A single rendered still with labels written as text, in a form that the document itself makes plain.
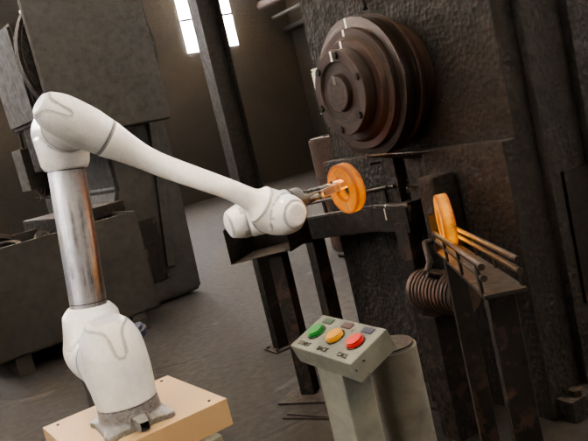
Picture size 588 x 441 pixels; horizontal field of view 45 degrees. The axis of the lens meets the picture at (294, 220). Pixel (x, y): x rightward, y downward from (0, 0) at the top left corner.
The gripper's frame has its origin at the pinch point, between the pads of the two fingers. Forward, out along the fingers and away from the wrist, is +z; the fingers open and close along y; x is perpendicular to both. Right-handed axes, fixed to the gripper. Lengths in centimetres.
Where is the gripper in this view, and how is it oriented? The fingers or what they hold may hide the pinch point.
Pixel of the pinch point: (344, 183)
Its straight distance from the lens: 219.7
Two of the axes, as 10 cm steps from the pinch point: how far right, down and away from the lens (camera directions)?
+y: 5.0, 0.1, -8.7
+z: 8.2, -3.1, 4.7
